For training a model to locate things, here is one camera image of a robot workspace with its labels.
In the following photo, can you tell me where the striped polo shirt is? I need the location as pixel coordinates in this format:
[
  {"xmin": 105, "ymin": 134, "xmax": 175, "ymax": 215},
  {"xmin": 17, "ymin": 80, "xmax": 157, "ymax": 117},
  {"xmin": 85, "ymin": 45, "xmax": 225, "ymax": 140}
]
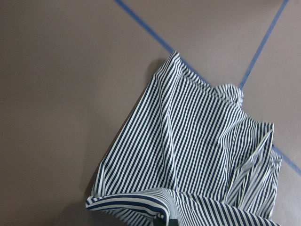
[{"xmin": 86, "ymin": 52, "xmax": 282, "ymax": 226}]

